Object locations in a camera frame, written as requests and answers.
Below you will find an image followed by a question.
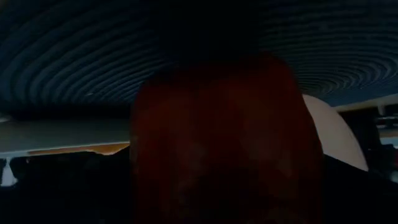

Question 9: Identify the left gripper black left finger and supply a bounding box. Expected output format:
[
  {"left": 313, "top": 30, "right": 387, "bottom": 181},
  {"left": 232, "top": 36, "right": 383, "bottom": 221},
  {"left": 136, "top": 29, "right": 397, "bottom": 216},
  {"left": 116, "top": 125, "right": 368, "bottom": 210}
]
[{"left": 17, "top": 146, "right": 134, "bottom": 224}]

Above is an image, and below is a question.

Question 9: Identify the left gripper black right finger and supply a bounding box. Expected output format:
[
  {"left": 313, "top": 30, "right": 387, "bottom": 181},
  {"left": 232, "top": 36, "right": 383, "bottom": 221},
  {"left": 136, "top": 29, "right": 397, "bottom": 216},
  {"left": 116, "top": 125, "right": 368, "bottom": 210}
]
[{"left": 322, "top": 154, "right": 398, "bottom": 224}]

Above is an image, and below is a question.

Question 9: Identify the pink bowl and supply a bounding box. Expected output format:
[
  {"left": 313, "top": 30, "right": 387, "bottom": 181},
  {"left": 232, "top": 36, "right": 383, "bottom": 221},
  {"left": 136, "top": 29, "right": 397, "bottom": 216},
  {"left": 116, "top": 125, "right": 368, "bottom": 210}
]
[{"left": 302, "top": 94, "right": 370, "bottom": 172}]

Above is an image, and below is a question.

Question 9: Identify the red apple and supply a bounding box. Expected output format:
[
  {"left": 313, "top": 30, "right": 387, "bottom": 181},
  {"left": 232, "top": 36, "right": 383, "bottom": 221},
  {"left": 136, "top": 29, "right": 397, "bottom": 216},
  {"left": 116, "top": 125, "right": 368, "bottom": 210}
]
[{"left": 129, "top": 54, "right": 326, "bottom": 224}]

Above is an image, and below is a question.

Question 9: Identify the dark round woven placemat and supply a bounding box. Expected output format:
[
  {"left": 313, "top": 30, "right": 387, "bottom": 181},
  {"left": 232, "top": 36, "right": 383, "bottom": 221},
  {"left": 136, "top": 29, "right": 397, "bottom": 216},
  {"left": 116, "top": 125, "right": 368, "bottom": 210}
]
[{"left": 0, "top": 0, "right": 398, "bottom": 108}]

